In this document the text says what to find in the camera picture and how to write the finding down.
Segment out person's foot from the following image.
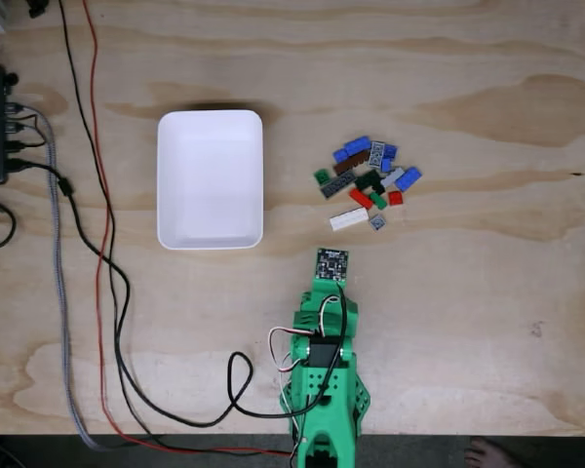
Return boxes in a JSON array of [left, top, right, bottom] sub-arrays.
[[464, 436, 507, 468]]

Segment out short black cable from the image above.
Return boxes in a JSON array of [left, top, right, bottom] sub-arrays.
[[7, 110, 49, 149]]

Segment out dark green 2x4 lego brick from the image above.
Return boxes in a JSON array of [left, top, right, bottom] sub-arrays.
[[354, 169, 382, 192]]

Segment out white long lego plate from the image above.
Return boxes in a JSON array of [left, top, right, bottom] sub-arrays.
[[329, 206, 371, 232]]

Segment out red cable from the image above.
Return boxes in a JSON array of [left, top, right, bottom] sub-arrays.
[[82, 0, 298, 459]]

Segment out white red servo wires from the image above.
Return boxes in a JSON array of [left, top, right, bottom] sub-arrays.
[[267, 294, 345, 440]]

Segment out black camera circuit board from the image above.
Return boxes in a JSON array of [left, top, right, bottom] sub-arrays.
[[315, 247, 351, 284]]

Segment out blue 2x4 lego brick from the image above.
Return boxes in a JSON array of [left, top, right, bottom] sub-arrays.
[[394, 166, 423, 192]]

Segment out white plastic bin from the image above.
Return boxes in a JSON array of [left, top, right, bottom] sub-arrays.
[[156, 109, 265, 251]]

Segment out blue flat lego plate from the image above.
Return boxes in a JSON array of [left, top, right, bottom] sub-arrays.
[[343, 135, 371, 155]]

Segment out grey braided cable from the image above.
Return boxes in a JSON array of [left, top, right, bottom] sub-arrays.
[[9, 102, 142, 452]]

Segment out dark grey long lego brick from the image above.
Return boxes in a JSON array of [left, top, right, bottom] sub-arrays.
[[320, 173, 358, 200]]

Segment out brown long lego brick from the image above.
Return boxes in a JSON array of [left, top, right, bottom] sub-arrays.
[[332, 151, 371, 176]]

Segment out red 2x4 lego brick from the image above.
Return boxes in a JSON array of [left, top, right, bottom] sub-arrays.
[[348, 187, 374, 211]]

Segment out thin black cable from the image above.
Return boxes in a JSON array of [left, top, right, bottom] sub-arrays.
[[58, 0, 167, 440]]

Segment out thick black cable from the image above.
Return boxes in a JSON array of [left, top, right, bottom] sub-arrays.
[[7, 158, 347, 429]]

